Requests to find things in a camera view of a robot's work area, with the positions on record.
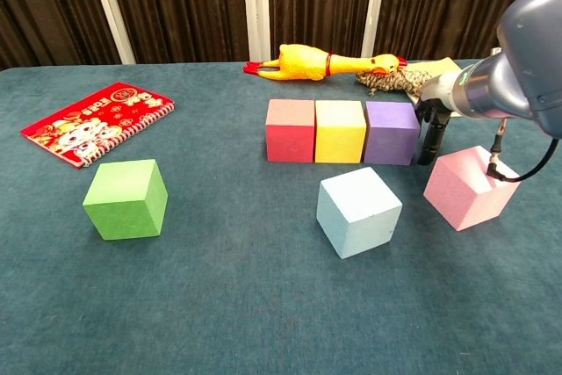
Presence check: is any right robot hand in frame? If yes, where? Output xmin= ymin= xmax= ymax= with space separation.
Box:
xmin=412 ymin=70 xmax=462 ymax=167

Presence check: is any purple foam cube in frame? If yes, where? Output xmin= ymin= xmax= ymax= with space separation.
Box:
xmin=363 ymin=101 xmax=422 ymax=167

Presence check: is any pink foam cube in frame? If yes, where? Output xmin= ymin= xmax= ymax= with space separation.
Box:
xmin=422 ymin=145 xmax=523 ymax=232

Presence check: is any red foam cube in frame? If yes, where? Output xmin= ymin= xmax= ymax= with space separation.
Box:
xmin=265 ymin=98 xmax=316 ymax=163

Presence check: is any beige cloth notebook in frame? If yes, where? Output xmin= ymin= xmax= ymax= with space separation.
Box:
xmin=397 ymin=56 xmax=466 ymax=106

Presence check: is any yellow foam cube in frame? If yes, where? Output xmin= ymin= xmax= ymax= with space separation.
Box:
xmin=314 ymin=99 xmax=368 ymax=164

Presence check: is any yellow rubber chicken toy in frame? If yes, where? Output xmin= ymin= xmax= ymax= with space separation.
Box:
xmin=243 ymin=43 xmax=408 ymax=83

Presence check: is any light blue foam cube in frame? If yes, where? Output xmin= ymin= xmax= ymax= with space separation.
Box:
xmin=315 ymin=166 xmax=403 ymax=260

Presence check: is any dark brown curtain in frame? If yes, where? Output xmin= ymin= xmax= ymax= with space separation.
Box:
xmin=0 ymin=0 xmax=562 ymax=71

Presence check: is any teal felt table cover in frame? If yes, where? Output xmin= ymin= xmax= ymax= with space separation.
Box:
xmin=0 ymin=57 xmax=562 ymax=375

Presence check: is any green foam cube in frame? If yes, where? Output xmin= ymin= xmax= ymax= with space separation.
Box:
xmin=82 ymin=158 xmax=169 ymax=242

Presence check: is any red spiral notebook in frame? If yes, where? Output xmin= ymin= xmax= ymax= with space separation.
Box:
xmin=19 ymin=81 xmax=177 ymax=169

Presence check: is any braided rope toy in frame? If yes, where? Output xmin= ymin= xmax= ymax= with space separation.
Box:
xmin=354 ymin=68 xmax=434 ymax=99

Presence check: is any white metal frame post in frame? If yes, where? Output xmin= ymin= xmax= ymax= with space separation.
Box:
xmin=360 ymin=0 xmax=390 ymax=59
xmin=84 ymin=0 xmax=137 ymax=65
xmin=241 ymin=0 xmax=271 ymax=62

